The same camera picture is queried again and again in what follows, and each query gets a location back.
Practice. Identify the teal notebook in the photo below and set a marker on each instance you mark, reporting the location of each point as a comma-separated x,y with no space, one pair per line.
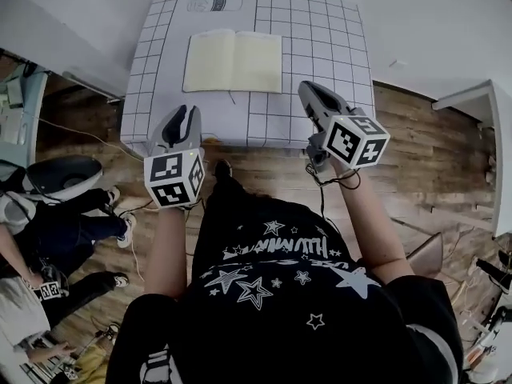
232,62

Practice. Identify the black star print shirt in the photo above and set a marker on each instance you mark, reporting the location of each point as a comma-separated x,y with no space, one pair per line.
280,314

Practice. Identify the person's right forearm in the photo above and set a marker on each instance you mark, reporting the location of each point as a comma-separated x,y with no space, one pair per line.
372,226

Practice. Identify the brown chair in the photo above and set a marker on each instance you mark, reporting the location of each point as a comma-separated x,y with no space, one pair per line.
428,254

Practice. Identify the grey white rounded device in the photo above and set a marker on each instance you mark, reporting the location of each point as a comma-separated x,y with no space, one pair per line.
60,172

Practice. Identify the white grid tablecloth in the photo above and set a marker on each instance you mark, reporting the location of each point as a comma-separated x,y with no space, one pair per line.
320,46

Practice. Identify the person's black shoe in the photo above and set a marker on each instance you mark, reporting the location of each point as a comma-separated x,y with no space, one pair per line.
223,169

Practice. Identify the white side table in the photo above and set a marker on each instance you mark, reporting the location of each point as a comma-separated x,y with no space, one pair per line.
502,154

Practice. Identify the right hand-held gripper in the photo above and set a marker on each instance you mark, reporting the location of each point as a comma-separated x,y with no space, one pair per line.
344,142

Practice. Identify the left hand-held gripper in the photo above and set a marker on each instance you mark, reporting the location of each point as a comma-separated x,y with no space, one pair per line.
168,170

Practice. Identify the person's left forearm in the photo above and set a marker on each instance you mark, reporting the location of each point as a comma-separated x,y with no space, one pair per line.
166,254

